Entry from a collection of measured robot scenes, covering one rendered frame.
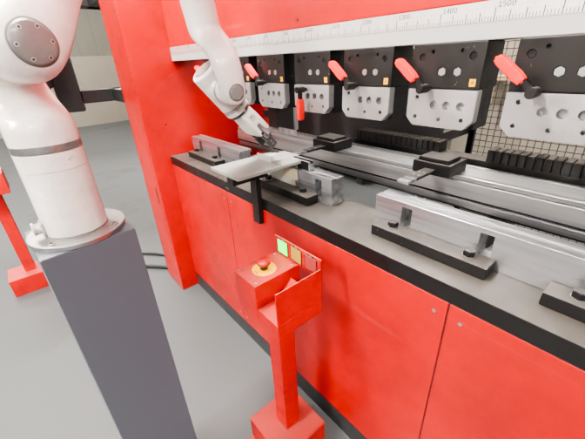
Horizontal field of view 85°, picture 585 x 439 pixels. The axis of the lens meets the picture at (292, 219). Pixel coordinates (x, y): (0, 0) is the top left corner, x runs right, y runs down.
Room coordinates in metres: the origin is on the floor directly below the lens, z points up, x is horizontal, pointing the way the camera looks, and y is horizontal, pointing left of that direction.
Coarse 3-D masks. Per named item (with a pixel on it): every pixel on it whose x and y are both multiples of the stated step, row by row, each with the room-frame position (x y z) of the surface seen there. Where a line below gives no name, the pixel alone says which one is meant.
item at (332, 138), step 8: (320, 136) 1.34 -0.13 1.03; (328, 136) 1.33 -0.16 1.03; (336, 136) 1.32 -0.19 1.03; (344, 136) 1.32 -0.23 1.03; (320, 144) 1.32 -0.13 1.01; (328, 144) 1.28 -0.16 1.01; (336, 144) 1.27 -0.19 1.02; (344, 144) 1.30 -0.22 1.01; (296, 152) 1.21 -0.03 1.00; (304, 152) 1.22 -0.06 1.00
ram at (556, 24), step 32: (224, 0) 1.38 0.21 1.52; (256, 0) 1.23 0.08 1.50; (288, 0) 1.11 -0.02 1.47; (320, 0) 1.01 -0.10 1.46; (352, 0) 0.92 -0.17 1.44; (384, 0) 0.85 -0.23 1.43; (416, 0) 0.79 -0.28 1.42; (448, 0) 0.74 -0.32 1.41; (480, 0) 0.69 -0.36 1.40; (256, 32) 1.24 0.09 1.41; (384, 32) 0.85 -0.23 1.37; (416, 32) 0.78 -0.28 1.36; (448, 32) 0.73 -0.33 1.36; (480, 32) 0.68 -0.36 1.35; (512, 32) 0.64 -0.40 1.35; (544, 32) 0.60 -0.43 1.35; (576, 32) 0.57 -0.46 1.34
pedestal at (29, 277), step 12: (0, 168) 1.94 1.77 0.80; (0, 180) 1.82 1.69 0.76; (0, 192) 1.80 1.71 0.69; (0, 204) 1.84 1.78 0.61; (0, 216) 1.82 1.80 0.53; (12, 228) 1.84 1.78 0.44; (12, 240) 1.82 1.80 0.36; (24, 252) 1.84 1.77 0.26; (24, 264) 1.83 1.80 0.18; (36, 264) 1.91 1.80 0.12; (12, 276) 1.77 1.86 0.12; (24, 276) 1.77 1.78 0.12; (36, 276) 1.79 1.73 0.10; (12, 288) 1.71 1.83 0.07; (24, 288) 1.74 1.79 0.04; (36, 288) 1.77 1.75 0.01
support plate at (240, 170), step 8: (272, 152) 1.24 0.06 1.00; (240, 160) 1.15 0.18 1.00; (248, 160) 1.15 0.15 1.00; (256, 160) 1.14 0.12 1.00; (264, 160) 1.14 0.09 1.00; (280, 160) 1.13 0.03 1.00; (288, 160) 1.12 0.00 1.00; (296, 160) 1.12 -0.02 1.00; (216, 168) 1.07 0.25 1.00; (224, 168) 1.06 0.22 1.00; (232, 168) 1.06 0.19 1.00; (240, 168) 1.06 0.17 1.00; (248, 168) 1.05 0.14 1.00; (256, 168) 1.05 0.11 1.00; (264, 168) 1.04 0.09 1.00; (272, 168) 1.04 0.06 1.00; (280, 168) 1.06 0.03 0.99; (232, 176) 0.98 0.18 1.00; (240, 176) 0.97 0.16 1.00; (248, 176) 0.98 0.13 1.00; (256, 176) 0.99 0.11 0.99
